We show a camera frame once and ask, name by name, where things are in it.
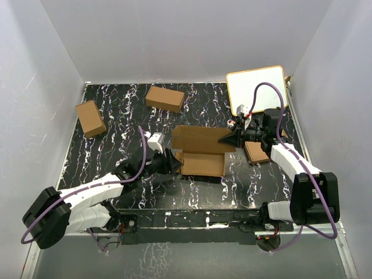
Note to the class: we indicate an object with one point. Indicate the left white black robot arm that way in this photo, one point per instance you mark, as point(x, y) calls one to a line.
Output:
point(56, 213)

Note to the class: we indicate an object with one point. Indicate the black base bar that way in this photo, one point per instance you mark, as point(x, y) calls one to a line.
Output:
point(184, 226)

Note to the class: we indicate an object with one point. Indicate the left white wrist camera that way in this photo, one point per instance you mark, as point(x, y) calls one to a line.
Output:
point(155, 141)

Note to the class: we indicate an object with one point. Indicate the flat cardboard stack right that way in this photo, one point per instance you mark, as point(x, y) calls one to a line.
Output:
point(253, 148)

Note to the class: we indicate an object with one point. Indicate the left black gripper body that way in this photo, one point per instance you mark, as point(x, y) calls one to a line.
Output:
point(158, 164)

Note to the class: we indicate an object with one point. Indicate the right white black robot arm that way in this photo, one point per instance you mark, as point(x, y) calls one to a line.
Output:
point(314, 199)

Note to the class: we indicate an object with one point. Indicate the small round sticker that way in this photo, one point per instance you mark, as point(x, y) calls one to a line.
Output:
point(231, 123)

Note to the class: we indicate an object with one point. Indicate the folded cardboard box back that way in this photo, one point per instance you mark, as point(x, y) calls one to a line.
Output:
point(165, 99)

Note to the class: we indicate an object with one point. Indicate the small cardboard box left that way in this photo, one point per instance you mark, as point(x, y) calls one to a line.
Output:
point(90, 119)

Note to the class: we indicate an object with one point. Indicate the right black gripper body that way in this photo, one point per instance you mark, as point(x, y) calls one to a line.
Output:
point(255, 133)

